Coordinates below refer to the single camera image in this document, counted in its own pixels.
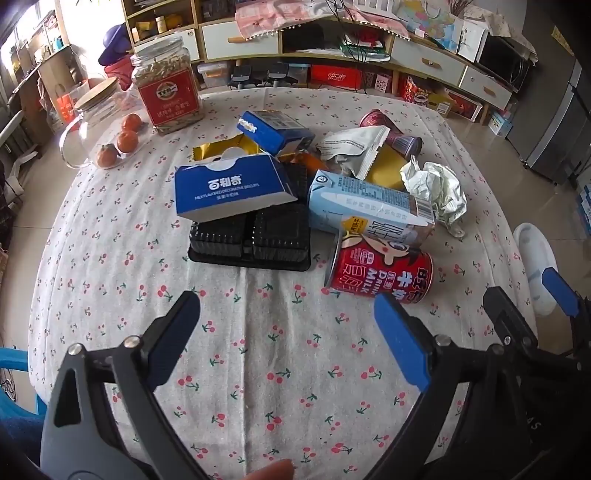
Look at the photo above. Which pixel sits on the clear plastic storage box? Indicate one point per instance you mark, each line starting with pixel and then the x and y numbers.
pixel 214 74

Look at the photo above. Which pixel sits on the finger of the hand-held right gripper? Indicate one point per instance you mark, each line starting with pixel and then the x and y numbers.
pixel 559 286
pixel 508 318

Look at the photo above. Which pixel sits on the black plastic tray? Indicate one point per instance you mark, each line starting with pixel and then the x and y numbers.
pixel 272 235

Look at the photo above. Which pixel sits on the blue plastic chair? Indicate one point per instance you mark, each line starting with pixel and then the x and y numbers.
pixel 18 369

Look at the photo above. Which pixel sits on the light blue milk carton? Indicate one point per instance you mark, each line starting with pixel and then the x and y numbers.
pixel 351 203

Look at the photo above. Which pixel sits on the blue white carton stack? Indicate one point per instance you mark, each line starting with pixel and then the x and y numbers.
pixel 584 203

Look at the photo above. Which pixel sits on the pink checked cloth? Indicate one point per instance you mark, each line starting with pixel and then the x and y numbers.
pixel 277 14

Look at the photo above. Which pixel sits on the red cloth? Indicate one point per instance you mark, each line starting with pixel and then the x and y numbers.
pixel 369 37

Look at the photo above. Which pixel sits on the black handheld device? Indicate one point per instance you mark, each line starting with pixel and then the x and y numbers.
pixel 241 74
pixel 280 74

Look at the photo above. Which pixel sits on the grey refrigerator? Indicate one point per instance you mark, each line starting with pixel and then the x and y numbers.
pixel 554 129

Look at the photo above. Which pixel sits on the white paper bag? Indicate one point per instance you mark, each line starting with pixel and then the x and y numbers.
pixel 473 39

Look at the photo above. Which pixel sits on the red gift box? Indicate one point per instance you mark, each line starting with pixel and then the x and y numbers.
pixel 464 107

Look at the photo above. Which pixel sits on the clear plastic fruit pack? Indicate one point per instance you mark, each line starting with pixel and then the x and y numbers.
pixel 117 159

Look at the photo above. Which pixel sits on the small blue box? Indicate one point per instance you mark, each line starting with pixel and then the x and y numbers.
pixel 277 134

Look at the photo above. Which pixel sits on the black bag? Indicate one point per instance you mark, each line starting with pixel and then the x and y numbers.
pixel 302 37

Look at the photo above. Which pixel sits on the floral cloth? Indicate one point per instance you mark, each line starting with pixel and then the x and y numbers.
pixel 508 27

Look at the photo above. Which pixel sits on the yellow paper note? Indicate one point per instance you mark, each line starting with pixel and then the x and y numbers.
pixel 559 34

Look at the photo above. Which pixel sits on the flat red box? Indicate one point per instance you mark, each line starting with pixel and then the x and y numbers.
pixel 337 76

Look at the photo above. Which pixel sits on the red milk can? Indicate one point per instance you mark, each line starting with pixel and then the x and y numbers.
pixel 383 272

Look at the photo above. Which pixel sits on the dented dark red can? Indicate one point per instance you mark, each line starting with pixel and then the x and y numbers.
pixel 395 138

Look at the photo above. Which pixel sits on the silver foil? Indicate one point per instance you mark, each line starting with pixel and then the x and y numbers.
pixel 438 189

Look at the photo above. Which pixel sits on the red plastic basket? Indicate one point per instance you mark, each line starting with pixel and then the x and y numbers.
pixel 117 74

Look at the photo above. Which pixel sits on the brown cardboard box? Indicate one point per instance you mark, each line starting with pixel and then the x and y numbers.
pixel 60 83

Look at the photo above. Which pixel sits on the white plastic basin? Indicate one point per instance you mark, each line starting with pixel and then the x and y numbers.
pixel 531 258

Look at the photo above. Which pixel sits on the small pink patterned box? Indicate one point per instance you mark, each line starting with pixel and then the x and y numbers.
pixel 383 83

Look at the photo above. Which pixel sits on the wooden tv cabinet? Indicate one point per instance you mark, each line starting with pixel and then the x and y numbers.
pixel 425 60

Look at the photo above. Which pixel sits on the blue and white box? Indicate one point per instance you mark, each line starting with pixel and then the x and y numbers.
pixel 502 122

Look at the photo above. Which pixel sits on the large blue biscuit box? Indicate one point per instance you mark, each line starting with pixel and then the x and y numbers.
pixel 221 189

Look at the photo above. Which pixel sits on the orange tangerine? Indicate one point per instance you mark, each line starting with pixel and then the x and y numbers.
pixel 106 155
pixel 132 122
pixel 127 141

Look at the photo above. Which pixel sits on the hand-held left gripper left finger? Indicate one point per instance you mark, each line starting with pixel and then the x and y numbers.
pixel 178 332

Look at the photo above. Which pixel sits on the purple plastic tub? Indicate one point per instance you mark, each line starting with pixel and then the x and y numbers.
pixel 115 44

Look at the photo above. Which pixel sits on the map print paper bag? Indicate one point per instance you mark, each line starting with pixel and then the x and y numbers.
pixel 434 21

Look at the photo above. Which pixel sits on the white snack wrapper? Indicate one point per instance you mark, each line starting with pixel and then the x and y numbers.
pixel 351 145

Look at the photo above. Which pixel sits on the orange dried pepper with stem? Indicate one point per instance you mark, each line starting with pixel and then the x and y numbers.
pixel 309 162

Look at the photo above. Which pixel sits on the person's left hand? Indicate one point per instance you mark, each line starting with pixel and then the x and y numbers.
pixel 272 471

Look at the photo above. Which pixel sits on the black microwave oven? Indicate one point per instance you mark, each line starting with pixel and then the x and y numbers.
pixel 503 60

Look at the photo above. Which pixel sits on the wooden shelf cabinet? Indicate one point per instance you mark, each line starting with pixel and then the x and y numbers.
pixel 171 44

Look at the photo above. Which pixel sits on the seed jar with red label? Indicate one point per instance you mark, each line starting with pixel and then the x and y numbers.
pixel 166 97

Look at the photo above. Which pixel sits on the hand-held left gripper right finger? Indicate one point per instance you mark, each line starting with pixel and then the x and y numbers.
pixel 401 344

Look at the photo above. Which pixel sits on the green and white plastic bag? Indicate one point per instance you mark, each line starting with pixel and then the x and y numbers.
pixel 364 51

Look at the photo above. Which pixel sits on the glass jar with wooden lid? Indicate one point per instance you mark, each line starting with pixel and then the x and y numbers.
pixel 92 124

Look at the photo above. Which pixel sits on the yellow printed carton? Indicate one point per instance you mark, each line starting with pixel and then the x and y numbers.
pixel 434 104

